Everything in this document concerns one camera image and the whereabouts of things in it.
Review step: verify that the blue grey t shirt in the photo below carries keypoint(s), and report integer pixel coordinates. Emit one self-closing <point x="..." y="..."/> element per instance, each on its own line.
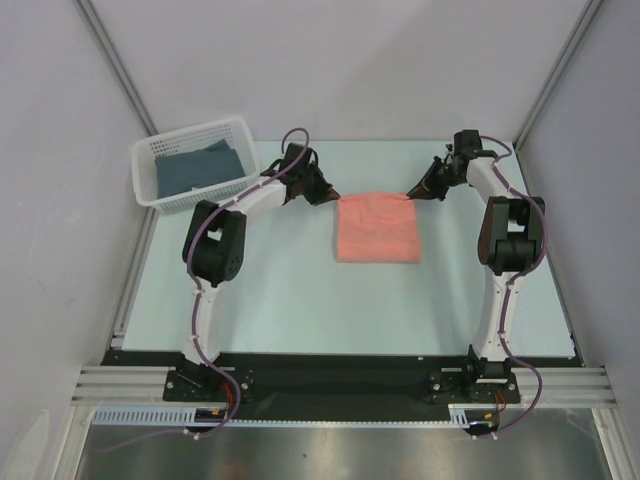
<point x="183" y="172"/>

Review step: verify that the white slotted cable duct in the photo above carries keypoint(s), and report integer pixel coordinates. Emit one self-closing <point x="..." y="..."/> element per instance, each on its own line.
<point x="159" y="416"/>

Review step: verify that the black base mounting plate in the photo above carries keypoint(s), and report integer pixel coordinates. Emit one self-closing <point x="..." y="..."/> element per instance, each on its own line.
<point x="342" y="388"/>

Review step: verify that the salmon pink t shirt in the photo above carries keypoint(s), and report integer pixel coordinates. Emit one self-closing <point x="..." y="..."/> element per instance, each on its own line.
<point x="377" y="227"/>

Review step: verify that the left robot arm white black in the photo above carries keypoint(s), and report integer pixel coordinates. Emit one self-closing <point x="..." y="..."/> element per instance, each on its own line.
<point x="214" y="249"/>

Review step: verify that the left corner aluminium post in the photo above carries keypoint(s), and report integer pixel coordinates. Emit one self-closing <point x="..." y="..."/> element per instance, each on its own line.
<point x="106" y="47"/>

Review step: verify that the white plastic basket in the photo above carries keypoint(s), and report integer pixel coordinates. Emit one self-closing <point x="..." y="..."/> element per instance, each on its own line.
<point x="144" y="152"/>

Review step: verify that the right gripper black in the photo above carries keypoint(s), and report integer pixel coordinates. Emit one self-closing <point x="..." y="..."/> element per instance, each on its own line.
<point x="435" y="180"/>

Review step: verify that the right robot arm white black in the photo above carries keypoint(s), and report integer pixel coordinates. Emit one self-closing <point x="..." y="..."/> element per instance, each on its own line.
<point x="511" y="244"/>

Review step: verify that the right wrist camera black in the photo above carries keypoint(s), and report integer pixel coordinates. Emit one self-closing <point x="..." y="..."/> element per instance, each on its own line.
<point x="467" y="144"/>

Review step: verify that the aluminium frame rail front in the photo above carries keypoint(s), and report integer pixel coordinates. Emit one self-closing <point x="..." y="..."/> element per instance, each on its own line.
<point x="120" y="385"/>

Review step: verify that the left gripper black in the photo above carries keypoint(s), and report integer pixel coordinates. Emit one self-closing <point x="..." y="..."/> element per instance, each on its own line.
<point x="323" y="192"/>

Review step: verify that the corner aluminium post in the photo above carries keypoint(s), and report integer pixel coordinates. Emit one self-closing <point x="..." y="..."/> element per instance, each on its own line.
<point x="106" y="47"/>
<point x="569" y="50"/>

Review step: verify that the right corner aluminium post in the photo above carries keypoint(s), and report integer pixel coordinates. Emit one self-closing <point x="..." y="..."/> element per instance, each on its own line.
<point x="569" y="50"/>

